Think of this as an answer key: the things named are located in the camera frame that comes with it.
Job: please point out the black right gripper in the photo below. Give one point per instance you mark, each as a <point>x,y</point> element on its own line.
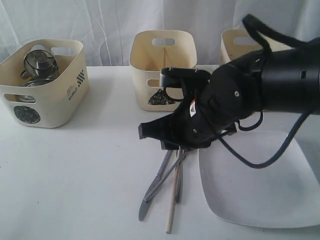
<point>232,93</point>

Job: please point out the short wooden chopstick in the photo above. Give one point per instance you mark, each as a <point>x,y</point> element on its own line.
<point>169,225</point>

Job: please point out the steel spoon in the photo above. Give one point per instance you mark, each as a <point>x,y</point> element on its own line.
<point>155,187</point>

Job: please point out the steel table knife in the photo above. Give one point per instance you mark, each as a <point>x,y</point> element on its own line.
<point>145,206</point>

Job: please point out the long wooden chopstick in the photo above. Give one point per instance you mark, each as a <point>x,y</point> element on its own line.
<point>164,57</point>

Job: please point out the steel mug with handle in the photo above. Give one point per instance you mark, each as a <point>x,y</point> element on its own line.
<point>40,64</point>

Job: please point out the steel bowl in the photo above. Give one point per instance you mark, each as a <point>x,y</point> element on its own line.
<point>31,83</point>

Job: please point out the white ceramic bowl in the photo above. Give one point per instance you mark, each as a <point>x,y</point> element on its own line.
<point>41,47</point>

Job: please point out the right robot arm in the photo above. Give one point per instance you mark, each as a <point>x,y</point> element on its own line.
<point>281,81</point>

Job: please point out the steel fork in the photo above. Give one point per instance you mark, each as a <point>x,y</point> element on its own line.
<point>179,183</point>

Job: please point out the cream bin with triangle mark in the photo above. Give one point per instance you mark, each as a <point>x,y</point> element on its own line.
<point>146,63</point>

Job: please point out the cream bin with circle mark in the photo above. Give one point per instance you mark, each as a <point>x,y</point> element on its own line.
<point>52,104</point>

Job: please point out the cream bin with square mark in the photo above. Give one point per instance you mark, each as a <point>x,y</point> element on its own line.
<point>237,42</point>

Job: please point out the white curtain backdrop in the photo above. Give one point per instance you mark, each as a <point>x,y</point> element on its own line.
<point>107,28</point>

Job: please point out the white square plate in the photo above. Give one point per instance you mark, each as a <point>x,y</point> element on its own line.
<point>283,195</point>

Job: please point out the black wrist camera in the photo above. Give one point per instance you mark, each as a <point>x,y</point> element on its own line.
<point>173,77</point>

